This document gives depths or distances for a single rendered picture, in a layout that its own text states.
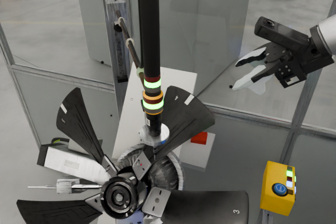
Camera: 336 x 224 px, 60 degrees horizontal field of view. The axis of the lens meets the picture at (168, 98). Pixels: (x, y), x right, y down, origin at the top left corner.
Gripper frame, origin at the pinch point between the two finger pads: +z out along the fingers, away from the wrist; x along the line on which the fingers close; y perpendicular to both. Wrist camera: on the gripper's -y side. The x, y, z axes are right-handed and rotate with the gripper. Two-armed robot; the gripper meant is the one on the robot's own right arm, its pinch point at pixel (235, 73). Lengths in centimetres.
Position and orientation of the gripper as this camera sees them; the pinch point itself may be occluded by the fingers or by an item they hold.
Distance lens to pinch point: 73.4
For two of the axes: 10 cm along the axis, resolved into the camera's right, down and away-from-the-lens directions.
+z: -7.1, 3.7, 6.0
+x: 2.4, -6.7, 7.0
